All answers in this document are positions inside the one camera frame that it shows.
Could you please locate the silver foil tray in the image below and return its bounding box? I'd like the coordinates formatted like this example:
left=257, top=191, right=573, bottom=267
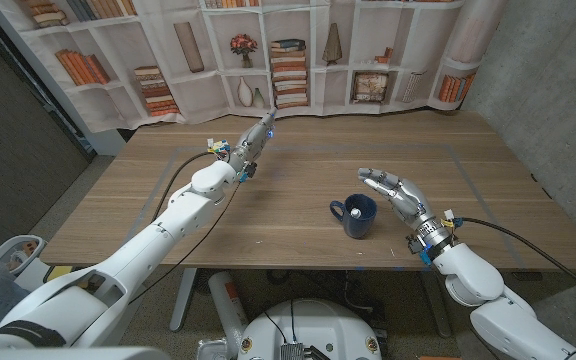
left=197, top=338, right=230, bottom=360

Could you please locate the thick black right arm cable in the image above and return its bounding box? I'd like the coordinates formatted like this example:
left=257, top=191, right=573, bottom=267
left=458, top=216, right=576, bottom=305

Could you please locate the grey table leg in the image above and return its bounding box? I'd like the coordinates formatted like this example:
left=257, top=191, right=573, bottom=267
left=169, top=268, right=199, bottom=333
left=417, top=269, right=453, bottom=339

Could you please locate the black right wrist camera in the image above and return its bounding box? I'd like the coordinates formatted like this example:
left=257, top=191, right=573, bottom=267
left=406, top=233, right=433, bottom=266

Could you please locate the white cylinder with orange label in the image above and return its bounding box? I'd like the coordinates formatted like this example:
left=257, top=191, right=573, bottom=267
left=207, top=271, right=249, bottom=359

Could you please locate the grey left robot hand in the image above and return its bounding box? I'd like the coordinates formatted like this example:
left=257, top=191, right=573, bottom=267
left=226, top=108, right=277, bottom=176

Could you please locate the grey finned module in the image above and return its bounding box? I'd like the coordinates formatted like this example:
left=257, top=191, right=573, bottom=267
left=280, top=341, right=305, bottom=360

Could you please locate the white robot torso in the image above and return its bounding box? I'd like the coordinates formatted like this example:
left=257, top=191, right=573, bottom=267
left=237, top=298, right=383, bottom=360

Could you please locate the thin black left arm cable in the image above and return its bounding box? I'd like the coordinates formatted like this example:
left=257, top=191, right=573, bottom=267
left=128, top=181, right=244, bottom=306

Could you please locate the printed bookshelf backdrop cloth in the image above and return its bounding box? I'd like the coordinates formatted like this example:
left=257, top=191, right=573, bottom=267
left=0, top=0, right=509, bottom=134

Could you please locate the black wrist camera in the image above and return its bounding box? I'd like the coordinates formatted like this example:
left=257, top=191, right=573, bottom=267
left=406, top=233, right=433, bottom=266
left=240, top=162, right=259, bottom=184

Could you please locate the dark blue mug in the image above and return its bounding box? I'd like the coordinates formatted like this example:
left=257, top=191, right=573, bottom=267
left=329, top=193, right=379, bottom=240

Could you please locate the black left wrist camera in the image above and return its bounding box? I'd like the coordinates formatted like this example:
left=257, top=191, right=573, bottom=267
left=240, top=162, right=259, bottom=184

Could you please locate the white chair frame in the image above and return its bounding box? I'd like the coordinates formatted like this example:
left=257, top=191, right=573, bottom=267
left=0, top=233, right=52, bottom=294

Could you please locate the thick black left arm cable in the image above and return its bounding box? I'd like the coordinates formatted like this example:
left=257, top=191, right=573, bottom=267
left=150, top=149, right=222, bottom=225

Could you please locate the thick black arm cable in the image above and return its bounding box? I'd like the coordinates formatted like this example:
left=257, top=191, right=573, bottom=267
left=150, top=149, right=222, bottom=225
left=458, top=216, right=576, bottom=305

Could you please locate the yellow flat object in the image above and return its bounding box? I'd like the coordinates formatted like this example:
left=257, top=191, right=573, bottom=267
left=42, top=264, right=75, bottom=285

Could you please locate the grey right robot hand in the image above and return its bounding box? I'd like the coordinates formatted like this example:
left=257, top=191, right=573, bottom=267
left=357, top=167, right=454, bottom=250

